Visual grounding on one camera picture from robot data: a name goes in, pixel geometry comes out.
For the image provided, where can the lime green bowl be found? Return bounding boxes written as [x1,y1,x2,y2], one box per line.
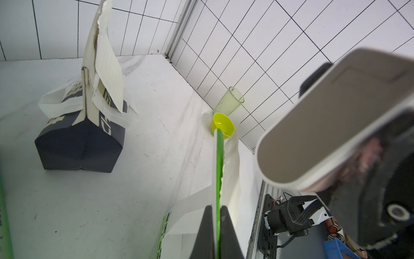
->
[211,113,236,139]

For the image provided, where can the aluminium mounting rail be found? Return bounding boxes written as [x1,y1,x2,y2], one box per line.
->
[246,181,267,259]

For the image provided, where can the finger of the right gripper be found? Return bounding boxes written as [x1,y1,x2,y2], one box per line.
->
[318,116,414,249]

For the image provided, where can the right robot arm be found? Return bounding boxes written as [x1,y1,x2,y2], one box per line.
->
[264,111,414,258]

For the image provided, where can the green white bag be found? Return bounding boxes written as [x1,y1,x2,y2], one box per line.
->
[156,129,241,259]
[0,181,14,259]

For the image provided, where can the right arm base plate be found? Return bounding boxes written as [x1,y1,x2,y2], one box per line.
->
[258,194,285,259]

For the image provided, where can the clear green plastic cup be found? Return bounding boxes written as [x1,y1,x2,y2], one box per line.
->
[213,86,245,116]

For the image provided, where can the navy blue beige bag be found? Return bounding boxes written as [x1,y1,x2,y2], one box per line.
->
[35,5,138,173]

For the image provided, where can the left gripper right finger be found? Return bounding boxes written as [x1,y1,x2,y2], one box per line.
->
[220,206,244,259]

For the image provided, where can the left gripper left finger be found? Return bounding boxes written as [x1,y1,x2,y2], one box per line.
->
[189,205,215,259]

